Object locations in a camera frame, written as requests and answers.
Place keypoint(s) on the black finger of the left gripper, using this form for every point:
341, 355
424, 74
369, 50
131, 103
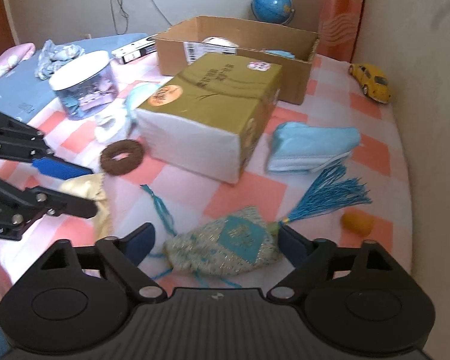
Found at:
58, 203

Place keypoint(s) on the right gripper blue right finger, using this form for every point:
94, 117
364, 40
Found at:
310, 261

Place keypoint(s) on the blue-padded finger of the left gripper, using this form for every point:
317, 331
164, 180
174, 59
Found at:
59, 169

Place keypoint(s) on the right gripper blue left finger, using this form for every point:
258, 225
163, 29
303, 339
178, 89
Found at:
121, 258

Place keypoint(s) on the brown fabric scrunchie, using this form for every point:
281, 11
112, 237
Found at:
121, 157

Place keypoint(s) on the embroidered sachet with blue tassel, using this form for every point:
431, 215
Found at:
242, 242

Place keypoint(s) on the gold satin drawstring pouch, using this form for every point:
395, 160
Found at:
219, 41

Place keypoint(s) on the blue surgical face mask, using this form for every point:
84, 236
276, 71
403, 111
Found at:
281, 53

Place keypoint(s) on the small orange object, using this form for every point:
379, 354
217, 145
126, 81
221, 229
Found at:
357, 222

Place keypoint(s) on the blue white plush toy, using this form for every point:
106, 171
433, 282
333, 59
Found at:
117, 121

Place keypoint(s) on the blue grey cushion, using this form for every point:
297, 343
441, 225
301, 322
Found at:
23, 96

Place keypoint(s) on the clear jar with white lid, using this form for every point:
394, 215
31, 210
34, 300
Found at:
86, 85

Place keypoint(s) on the pink checkered tablecloth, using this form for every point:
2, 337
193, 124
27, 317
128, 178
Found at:
372, 185

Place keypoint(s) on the blue white crumpled scarf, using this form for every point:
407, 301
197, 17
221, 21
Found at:
52, 57

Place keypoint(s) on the light blue folded cloth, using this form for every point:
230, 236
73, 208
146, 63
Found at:
299, 148

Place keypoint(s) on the pink floral pillow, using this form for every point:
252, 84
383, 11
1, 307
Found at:
10, 58

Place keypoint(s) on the gold tissue paper pack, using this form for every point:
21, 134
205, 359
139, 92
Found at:
210, 116

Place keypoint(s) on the black white pen box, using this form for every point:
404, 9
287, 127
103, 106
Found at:
135, 50

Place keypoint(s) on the yellow toy car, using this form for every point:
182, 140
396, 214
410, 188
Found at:
372, 81

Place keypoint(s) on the brown cardboard box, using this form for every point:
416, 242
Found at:
181, 45

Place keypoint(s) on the blue desk globe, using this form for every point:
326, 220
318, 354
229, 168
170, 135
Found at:
273, 11

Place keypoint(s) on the peach patterned curtain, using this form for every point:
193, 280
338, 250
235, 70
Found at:
339, 24

